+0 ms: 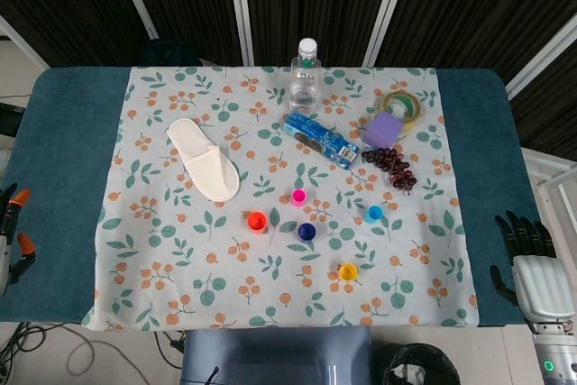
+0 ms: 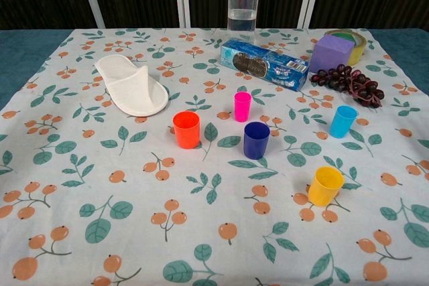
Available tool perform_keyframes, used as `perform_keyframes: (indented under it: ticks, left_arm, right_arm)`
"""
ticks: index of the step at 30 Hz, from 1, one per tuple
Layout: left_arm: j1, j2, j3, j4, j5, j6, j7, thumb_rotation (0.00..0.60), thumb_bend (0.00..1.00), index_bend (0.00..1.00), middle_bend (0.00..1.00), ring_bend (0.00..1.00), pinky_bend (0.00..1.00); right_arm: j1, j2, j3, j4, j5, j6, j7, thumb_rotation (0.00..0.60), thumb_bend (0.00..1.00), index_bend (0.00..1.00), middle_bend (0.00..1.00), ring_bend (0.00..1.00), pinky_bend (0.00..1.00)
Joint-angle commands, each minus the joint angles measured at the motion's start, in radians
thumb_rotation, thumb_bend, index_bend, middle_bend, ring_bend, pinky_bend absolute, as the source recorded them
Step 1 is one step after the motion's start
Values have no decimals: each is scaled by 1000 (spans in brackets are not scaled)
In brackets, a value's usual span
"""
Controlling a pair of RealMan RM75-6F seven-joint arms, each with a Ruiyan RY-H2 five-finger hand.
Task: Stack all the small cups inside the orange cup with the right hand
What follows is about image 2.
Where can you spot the light blue plastic cup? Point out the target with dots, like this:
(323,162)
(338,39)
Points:
(342,125)

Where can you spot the teal table cover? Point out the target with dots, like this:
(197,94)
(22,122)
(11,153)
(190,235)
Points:
(20,51)

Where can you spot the white disposable slipper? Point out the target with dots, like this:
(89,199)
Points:
(134,91)

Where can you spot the navy blue plastic cup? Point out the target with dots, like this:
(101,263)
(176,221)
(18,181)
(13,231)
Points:
(256,145)

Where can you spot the blue biscuit box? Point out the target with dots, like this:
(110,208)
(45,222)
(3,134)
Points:
(261,63)

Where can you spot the pink plastic cup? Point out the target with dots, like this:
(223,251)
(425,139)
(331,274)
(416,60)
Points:
(242,108)

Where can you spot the floral printed tablecloth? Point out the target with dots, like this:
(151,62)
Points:
(100,165)

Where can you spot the yellowish tape roll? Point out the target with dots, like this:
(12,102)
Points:
(358,50)

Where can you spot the dark purple grape bunch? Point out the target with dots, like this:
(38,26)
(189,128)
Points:
(362,88)

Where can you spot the orange plastic cup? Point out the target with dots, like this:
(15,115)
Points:
(186,135)

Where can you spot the purple foam cube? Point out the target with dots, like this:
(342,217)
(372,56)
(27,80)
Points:
(330,55)

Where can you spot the yellow plastic cup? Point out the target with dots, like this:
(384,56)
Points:
(323,192)

